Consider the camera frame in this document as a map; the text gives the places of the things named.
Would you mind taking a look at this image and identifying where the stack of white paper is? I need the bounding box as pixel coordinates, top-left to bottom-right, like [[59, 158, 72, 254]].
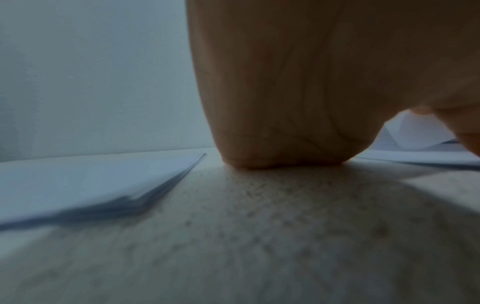
[[0, 148, 208, 231]]

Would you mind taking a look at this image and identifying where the person's left hand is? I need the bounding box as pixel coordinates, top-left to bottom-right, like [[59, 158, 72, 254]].
[[185, 0, 480, 171]]

